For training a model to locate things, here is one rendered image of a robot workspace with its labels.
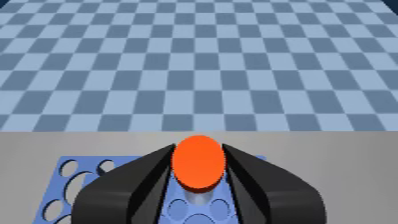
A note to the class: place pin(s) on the orange-capped centrifuge tube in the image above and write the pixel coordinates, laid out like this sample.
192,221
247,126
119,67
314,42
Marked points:
199,163

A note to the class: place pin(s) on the blue tube rack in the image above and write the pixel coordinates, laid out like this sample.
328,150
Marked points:
197,210

